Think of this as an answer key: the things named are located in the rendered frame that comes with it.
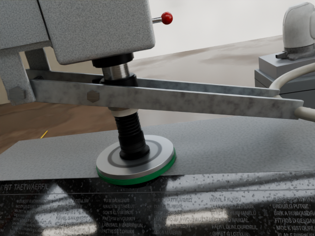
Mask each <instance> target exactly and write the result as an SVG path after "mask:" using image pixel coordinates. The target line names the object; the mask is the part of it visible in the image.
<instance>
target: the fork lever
mask: <svg viewBox="0 0 315 236"><path fill-rule="evenodd" d="M25 71H26V74H27V76H28V79H29V81H30V85H31V87H32V90H33V93H34V96H35V99H36V100H35V102H41V103H61V104H75V105H89V106H103V107H116V108H131V109H144V110H158V111H178V112H191V113H206V114H219V115H233V116H247V117H261V118H280V119H295V120H298V119H299V118H297V117H295V115H294V112H295V110H296V109H297V108H298V107H302V106H303V103H304V101H302V100H296V99H284V98H273V96H276V95H279V93H280V90H279V89H273V88H257V87H245V86H234V85H222V84H211V83H199V82H188V81H172V80H160V79H149V78H137V81H138V86H139V87H129V86H117V85H105V84H93V83H92V80H93V79H98V78H103V77H104V76H103V74H87V73H75V72H63V71H52V70H41V69H29V68H27V69H25ZM9 98H10V99H12V100H14V101H16V102H19V101H21V100H24V99H25V98H26V94H25V90H24V89H22V88H21V87H19V86H16V87H14V88H12V89H10V90H9Z"/></svg>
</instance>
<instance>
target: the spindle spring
mask: <svg viewBox="0 0 315 236"><path fill-rule="evenodd" d="M114 118H115V121H116V124H117V125H116V126H117V130H118V133H119V136H120V137H123V138H127V137H132V136H134V135H137V134H138V133H139V132H141V131H142V129H141V125H140V121H139V116H138V112H136V113H134V114H131V115H128V116H123V117H114Z"/></svg>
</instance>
